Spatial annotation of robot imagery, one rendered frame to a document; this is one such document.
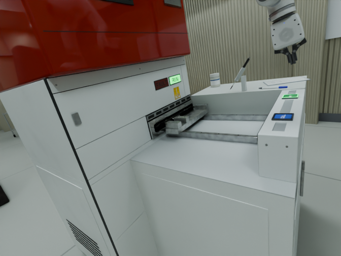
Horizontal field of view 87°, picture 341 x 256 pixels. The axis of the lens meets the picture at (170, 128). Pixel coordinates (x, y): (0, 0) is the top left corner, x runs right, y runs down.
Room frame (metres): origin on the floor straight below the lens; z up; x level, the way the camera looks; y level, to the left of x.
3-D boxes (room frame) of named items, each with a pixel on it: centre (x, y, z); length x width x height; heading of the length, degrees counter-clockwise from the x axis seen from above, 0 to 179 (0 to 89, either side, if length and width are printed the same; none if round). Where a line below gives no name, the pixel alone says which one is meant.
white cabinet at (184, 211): (0.91, -0.34, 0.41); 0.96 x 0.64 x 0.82; 140
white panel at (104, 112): (0.91, 0.09, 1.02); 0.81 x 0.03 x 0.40; 140
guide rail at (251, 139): (0.79, -0.18, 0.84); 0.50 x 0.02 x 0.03; 50
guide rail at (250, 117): (0.99, -0.35, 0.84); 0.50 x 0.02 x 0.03; 50
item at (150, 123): (1.04, -0.04, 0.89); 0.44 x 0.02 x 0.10; 140
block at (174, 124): (0.89, -0.02, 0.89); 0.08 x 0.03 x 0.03; 50
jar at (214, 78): (1.38, -0.40, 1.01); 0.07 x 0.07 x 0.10
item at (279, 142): (0.63, -0.45, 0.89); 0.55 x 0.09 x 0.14; 140
